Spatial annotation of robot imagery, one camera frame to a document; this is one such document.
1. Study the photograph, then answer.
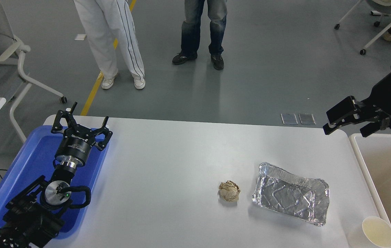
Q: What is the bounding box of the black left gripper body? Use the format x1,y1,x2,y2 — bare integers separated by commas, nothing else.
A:
55,126,96,165

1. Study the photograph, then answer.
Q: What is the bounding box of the white paper cup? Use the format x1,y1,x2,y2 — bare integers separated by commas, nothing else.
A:
361,216,391,248

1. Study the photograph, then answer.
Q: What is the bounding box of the clear floor plate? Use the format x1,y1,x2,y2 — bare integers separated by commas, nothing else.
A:
299,113,316,125
281,113,298,125

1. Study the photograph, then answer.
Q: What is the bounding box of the blue plastic tray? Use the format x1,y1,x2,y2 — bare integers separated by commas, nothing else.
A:
0,125,110,240

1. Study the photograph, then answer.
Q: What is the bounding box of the silver foil tray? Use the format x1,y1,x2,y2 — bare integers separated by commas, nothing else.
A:
252,162,330,227

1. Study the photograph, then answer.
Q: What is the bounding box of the crumpled tan paper ball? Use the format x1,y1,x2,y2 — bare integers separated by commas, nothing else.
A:
219,180,241,203

